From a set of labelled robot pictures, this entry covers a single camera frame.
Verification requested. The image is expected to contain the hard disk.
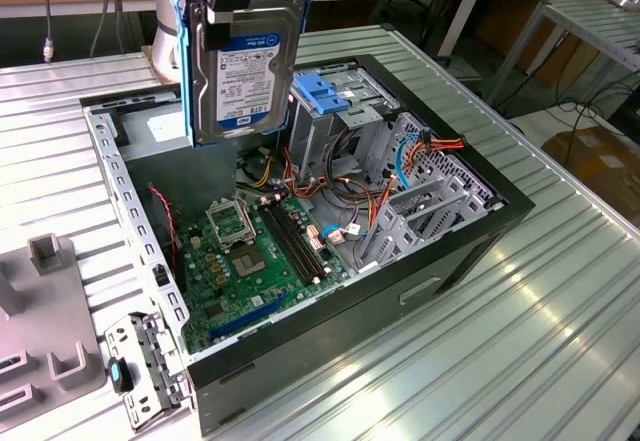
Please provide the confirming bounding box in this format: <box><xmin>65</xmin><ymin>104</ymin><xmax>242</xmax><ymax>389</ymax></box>
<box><xmin>178</xmin><ymin>0</ymin><xmax>314</xmax><ymax>151</ymax></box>

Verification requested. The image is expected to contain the red black twisted wire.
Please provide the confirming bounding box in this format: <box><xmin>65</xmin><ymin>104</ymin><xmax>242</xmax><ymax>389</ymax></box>
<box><xmin>147</xmin><ymin>184</ymin><xmax>180</xmax><ymax>268</ymax></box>

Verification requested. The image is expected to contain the black open PC case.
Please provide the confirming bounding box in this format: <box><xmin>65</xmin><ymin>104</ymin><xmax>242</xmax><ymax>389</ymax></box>
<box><xmin>79</xmin><ymin>53</ymin><xmax>537</xmax><ymax>437</ymax></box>

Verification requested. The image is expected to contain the multicolour wire bundle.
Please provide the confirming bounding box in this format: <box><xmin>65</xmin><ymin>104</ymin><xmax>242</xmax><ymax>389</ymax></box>
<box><xmin>279</xmin><ymin>146</ymin><xmax>401</xmax><ymax>242</ymax></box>

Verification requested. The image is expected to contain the blue expansion slot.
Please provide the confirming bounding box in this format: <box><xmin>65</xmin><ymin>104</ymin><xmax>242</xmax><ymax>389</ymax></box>
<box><xmin>207</xmin><ymin>290</ymin><xmax>292</xmax><ymax>342</ymax></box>

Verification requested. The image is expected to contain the metal slat side table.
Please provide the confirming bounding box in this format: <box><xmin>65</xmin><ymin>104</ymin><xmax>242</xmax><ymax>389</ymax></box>
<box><xmin>487</xmin><ymin>0</ymin><xmax>640</xmax><ymax>107</ymax></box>

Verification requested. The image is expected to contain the grey power supply unit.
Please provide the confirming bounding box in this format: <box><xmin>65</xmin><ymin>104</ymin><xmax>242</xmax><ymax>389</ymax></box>
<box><xmin>117</xmin><ymin>108</ymin><xmax>241</xmax><ymax>218</ymax></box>

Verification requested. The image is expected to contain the grey parts rack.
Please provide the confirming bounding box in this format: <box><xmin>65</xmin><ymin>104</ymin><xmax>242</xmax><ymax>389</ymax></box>
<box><xmin>0</xmin><ymin>232</ymin><xmax>110</xmax><ymax>425</ymax></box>

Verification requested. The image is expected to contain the yellow orange wire bundle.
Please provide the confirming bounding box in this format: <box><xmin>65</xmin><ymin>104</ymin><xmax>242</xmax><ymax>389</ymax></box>
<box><xmin>252</xmin><ymin>155</ymin><xmax>277</xmax><ymax>190</ymax></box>

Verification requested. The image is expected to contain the blue data wire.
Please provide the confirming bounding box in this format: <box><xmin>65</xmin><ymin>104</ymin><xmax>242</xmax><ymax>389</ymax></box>
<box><xmin>393</xmin><ymin>132</ymin><xmax>427</xmax><ymax>191</ymax></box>

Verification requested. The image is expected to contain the black cable with metal connector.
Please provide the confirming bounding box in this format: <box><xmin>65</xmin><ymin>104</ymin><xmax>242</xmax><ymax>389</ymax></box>
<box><xmin>42</xmin><ymin>0</ymin><xmax>57</xmax><ymax>65</ymax></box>

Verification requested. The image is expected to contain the grey metal disk bay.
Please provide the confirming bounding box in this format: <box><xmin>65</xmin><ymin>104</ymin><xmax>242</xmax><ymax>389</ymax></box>
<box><xmin>355</xmin><ymin>110</ymin><xmax>504</xmax><ymax>275</ymax></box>

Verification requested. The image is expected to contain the short blue wire white plug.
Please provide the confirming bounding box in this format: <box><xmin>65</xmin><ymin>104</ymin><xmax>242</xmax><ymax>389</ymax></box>
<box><xmin>319</xmin><ymin>220</ymin><xmax>369</xmax><ymax>248</ymax></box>

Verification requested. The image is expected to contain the green motherboard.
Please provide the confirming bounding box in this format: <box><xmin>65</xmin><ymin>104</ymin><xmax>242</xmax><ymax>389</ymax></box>
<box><xmin>172</xmin><ymin>191</ymin><xmax>351</xmax><ymax>356</ymax></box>

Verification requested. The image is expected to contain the blue plastic drive latch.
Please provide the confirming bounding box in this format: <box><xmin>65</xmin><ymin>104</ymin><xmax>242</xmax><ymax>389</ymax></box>
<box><xmin>293</xmin><ymin>73</ymin><xmax>354</xmax><ymax>117</ymax></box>

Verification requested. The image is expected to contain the grey metal drive cage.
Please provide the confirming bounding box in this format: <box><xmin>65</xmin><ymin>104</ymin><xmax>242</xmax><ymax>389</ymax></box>
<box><xmin>287</xmin><ymin>65</ymin><xmax>401</xmax><ymax>187</ymax></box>

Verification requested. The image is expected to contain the large flat cardboard box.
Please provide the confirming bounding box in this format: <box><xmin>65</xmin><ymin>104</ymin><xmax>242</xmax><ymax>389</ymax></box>
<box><xmin>542</xmin><ymin>128</ymin><xmax>640</xmax><ymax>212</ymax></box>

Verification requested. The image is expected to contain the metal socket cover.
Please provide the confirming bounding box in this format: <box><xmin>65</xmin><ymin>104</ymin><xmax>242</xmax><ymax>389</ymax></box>
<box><xmin>205</xmin><ymin>198</ymin><xmax>258</xmax><ymax>250</ymax></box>

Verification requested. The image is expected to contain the black RAM slot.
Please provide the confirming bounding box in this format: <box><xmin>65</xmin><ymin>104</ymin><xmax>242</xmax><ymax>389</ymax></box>
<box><xmin>265</xmin><ymin>201</ymin><xmax>316</xmax><ymax>285</ymax></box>
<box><xmin>272</xmin><ymin>198</ymin><xmax>323</xmax><ymax>283</ymax></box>
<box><xmin>279</xmin><ymin>196</ymin><xmax>330</xmax><ymax>280</ymax></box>
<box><xmin>258</xmin><ymin>203</ymin><xmax>309</xmax><ymax>287</ymax></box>

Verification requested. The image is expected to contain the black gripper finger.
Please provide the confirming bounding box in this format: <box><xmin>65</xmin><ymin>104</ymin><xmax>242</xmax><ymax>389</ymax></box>
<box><xmin>204</xmin><ymin>0</ymin><xmax>265</xmax><ymax>53</ymax></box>

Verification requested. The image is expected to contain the CPU socket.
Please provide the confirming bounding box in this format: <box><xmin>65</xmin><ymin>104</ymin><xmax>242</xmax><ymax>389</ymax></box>
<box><xmin>228</xmin><ymin>242</ymin><xmax>270</xmax><ymax>281</ymax></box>

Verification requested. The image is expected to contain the grey metal slot retainer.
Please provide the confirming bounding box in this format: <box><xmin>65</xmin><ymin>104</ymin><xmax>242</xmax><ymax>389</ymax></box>
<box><xmin>102</xmin><ymin>310</ymin><xmax>194</xmax><ymax>432</ymax></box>

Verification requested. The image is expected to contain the black latch with blue button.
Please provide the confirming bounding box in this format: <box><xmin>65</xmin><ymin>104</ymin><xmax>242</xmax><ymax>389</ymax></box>
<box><xmin>107</xmin><ymin>355</ymin><xmax>136</xmax><ymax>395</ymax></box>

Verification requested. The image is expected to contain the orange red power wire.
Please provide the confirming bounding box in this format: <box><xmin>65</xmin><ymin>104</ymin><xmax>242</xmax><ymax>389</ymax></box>
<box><xmin>402</xmin><ymin>127</ymin><xmax>466</xmax><ymax>172</ymax></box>

